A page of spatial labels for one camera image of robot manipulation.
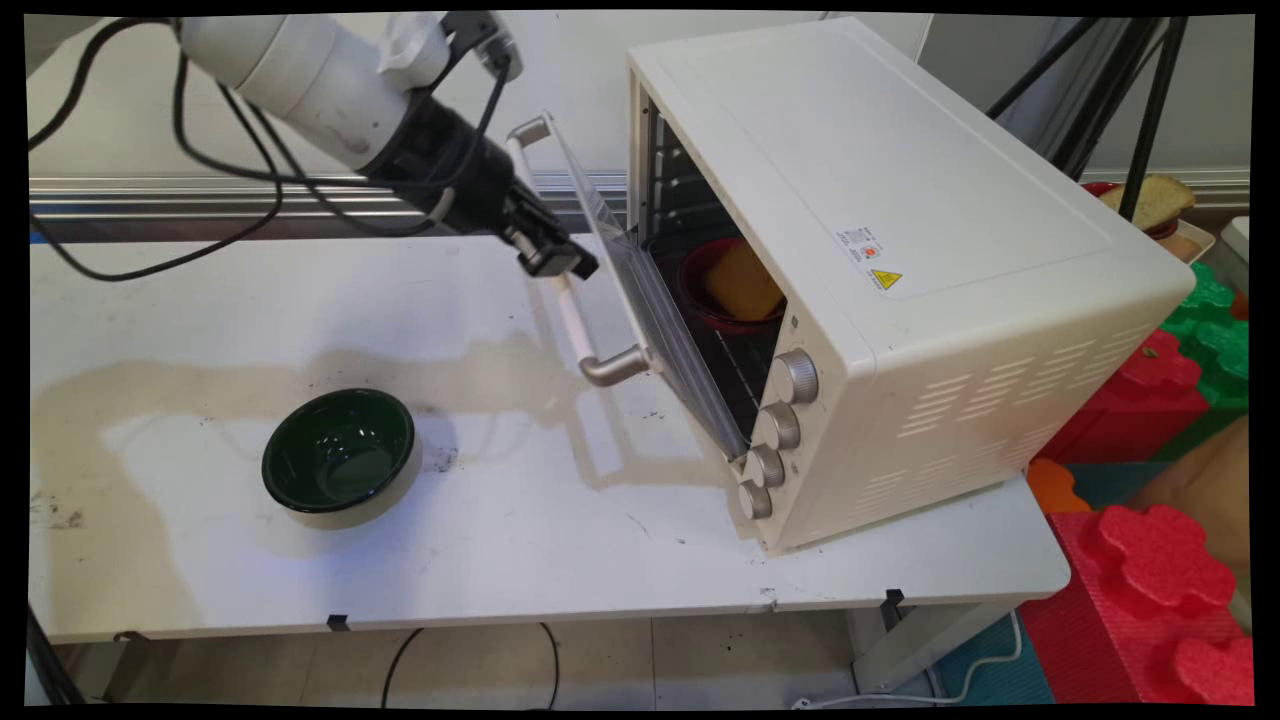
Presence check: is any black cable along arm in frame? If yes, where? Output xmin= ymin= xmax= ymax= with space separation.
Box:
xmin=172 ymin=48 xmax=516 ymax=237

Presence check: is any wire oven rack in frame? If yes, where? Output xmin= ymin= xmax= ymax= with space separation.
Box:
xmin=690 ymin=320 xmax=783 ymax=441

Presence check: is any small red foam block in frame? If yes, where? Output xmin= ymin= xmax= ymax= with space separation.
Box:
xmin=1035 ymin=330 xmax=1211 ymax=466

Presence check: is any large metal oven knob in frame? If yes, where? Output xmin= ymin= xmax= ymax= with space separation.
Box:
xmin=770 ymin=349 xmax=820 ymax=405

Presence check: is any yellow bread slice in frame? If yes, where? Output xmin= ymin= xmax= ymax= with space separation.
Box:
xmin=703 ymin=242 xmax=785 ymax=322

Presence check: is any teal foam mat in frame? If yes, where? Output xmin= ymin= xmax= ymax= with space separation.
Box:
xmin=935 ymin=610 xmax=1057 ymax=707

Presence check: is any aluminium rail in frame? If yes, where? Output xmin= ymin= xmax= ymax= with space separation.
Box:
xmin=28 ymin=175 xmax=631 ymax=244

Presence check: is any large red foam block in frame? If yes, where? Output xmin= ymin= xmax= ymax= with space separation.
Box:
xmin=1019 ymin=504 xmax=1253 ymax=707

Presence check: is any white label sticker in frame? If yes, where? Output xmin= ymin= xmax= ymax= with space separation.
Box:
xmin=837 ymin=227 xmax=887 ymax=264

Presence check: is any green foam block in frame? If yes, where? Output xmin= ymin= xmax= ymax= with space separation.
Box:
xmin=1160 ymin=262 xmax=1251 ymax=461

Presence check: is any red plate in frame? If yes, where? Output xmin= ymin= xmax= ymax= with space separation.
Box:
xmin=678 ymin=238 xmax=787 ymax=335

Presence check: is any glass oven door with handle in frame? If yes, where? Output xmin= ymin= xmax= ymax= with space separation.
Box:
xmin=505 ymin=112 xmax=751 ymax=461

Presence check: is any black tripod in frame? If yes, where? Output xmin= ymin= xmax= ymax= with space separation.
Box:
xmin=985 ymin=17 xmax=1191 ymax=222

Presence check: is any white floor cable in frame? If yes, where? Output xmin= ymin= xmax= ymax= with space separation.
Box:
xmin=795 ymin=610 xmax=1027 ymax=710

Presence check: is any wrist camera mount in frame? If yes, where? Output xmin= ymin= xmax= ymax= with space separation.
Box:
xmin=378 ymin=12 xmax=523 ymax=83

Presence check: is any bread slice on plate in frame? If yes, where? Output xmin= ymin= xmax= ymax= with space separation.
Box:
xmin=1098 ymin=175 xmax=1197 ymax=232

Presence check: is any long black looping cable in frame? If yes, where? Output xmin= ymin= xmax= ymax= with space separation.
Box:
xmin=28 ymin=18 xmax=286 ymax=283

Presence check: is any black floor cable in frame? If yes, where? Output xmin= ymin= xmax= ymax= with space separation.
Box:
xmin=380 ymin=622 xmax=561 ymax=710

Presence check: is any cream toaster oven body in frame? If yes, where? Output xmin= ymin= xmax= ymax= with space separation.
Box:
xmin=625 ymin=17 xmax=1196 ymax=556

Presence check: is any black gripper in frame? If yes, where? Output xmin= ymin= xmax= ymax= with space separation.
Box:
xmin=362 ymin=93 xmax=601 ymax=283

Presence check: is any orange foam piece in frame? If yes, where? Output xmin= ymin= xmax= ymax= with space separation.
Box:
xmin=1026 ymin=457 xmax=1092 ymax=516

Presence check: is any white table leg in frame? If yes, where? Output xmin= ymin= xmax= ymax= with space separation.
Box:
xmin=848 ymin=600 xmax=1013 ymax=697

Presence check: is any green bowl with cream outside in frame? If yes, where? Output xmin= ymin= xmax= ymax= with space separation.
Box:
xmin=261 ymin=388 xmax=423 ymax=531

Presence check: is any white tray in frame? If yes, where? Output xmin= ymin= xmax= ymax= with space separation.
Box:
xmin=1160 ymin=218 xmax=1217 ymax=267

